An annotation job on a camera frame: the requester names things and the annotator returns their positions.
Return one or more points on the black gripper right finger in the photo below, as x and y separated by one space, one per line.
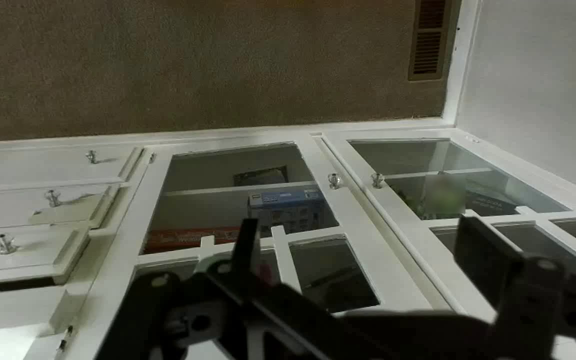
489 252

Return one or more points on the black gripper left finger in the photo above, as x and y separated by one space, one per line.
247 252

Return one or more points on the white glass-paned cabinet door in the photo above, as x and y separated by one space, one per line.
378 252
405 220

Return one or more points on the white built-in cabinet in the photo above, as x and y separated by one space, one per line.
235 137

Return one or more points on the blue board game box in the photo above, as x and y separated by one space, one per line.
285 206

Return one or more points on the red board game box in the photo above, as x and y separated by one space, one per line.
188 238

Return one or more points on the green yellow figurine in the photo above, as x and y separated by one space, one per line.
445 197

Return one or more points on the brown floor vent grille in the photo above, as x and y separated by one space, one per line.
428 41

